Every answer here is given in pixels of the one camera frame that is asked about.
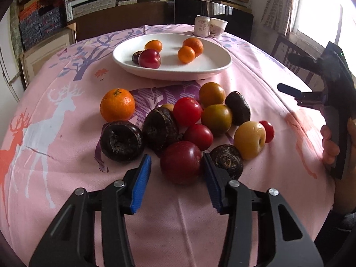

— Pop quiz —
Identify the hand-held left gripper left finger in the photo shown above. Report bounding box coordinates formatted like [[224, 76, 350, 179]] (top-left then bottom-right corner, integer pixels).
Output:
[[29, 154, 152, 267]]

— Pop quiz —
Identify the greenish orange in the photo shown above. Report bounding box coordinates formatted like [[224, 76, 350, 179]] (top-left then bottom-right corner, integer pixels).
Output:
[[201, 104, 233, 137], [198, 82, 226, 108]]

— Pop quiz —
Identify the wooden chair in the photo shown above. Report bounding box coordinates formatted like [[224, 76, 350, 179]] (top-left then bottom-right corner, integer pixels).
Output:
[[271, 32, 324, 89]]

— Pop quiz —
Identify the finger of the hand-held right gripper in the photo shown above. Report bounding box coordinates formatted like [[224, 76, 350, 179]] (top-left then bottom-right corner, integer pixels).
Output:
[[287, 53, 321, 72], [277, 83, 325, 107]]

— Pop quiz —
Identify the stack of blue patterned boxes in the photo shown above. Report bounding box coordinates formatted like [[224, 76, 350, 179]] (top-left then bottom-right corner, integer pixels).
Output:
[[18, 0, 67, 51]]

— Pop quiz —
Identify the wooden framed panel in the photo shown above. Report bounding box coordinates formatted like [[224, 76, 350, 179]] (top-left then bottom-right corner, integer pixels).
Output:
[[19, 28, 77, 87]]

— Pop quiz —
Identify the patterned curtain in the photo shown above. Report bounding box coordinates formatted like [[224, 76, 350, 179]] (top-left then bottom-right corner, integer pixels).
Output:
[[260, 0, 295, 34]]

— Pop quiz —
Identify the mottled green panel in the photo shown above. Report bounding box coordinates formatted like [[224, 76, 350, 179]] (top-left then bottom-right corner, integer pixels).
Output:
[[10, 6, 24, 53]]

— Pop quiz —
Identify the small red cherry tomato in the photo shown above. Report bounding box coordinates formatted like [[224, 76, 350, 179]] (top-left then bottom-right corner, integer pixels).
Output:
[[259, 120, 275, 144]]

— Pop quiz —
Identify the white drink can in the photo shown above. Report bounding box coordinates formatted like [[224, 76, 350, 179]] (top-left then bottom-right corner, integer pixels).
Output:
[[193, 15, 212, 37]]

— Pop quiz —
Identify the small orange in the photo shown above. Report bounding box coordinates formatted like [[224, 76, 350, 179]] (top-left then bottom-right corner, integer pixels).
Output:
[[177, 46, 196, 63], [183, 37, 204, 57], [144, 40, 163, 53]]

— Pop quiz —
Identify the large mandarin with stem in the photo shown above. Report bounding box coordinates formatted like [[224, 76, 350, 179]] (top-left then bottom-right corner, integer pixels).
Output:
[[100, 88, 136, 123]]

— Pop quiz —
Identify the window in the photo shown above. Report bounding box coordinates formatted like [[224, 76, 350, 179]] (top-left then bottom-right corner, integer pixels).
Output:
[[289, 0, 356, 51]]

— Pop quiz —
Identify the white door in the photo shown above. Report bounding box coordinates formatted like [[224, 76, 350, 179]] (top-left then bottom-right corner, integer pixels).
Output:
[[0, 6, 27, 106]]

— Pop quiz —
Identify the brown wooden board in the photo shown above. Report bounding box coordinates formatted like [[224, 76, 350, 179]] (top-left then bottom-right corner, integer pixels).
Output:
[[67, 1, 176, 43]]

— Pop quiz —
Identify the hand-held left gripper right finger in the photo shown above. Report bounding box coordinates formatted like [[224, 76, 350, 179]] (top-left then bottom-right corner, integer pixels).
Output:
[[202, 152, 324, 267]]

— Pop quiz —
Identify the yellow plum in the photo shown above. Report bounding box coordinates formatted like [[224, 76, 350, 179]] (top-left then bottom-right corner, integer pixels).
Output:
[[233, 121, 267, 160]]

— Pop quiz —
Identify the pink printed tablecloth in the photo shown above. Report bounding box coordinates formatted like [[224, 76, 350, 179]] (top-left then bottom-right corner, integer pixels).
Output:
[[0, 24, 338, 267]]

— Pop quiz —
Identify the white paper cup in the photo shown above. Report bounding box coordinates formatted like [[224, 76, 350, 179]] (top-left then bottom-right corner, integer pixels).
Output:
[[209, 17, 229, 39]]

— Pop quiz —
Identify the white oval plate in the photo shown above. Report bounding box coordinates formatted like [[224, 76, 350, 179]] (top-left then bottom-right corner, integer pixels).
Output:
[[113, 33, 233, 81]]

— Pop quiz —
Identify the dark red plum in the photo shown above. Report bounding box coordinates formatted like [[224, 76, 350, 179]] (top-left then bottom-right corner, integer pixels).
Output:
[[160, 141, 202, 185]]

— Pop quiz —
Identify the white patterned box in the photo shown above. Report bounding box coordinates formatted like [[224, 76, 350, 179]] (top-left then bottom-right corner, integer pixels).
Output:
[[72, 0, 117, 17]]

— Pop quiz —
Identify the person's right hand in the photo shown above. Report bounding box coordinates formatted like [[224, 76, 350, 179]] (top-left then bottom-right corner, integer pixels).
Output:
[[320, 117, 356, 166]]

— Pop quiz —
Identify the person's right forearm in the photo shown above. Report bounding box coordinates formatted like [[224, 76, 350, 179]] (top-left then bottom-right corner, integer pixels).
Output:
[[313, 176, 356, 267]]

